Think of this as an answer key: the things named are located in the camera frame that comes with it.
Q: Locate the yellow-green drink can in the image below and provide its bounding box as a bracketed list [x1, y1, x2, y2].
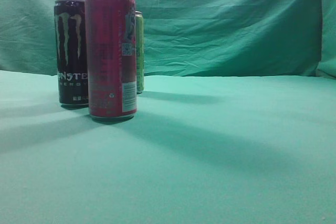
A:
[135, 11, 144, 94]

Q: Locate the pink drink can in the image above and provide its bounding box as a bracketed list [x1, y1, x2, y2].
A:
[85, 0, 137, 121]

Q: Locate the green table cloth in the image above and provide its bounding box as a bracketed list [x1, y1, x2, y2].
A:
[1, 71, 335, 223]

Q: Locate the green backdrop cloth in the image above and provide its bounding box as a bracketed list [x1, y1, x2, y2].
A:
[1, 0, 322, 77]

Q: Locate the black Monster energy can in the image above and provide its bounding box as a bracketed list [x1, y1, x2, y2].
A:
[54, 0, 88, 106]

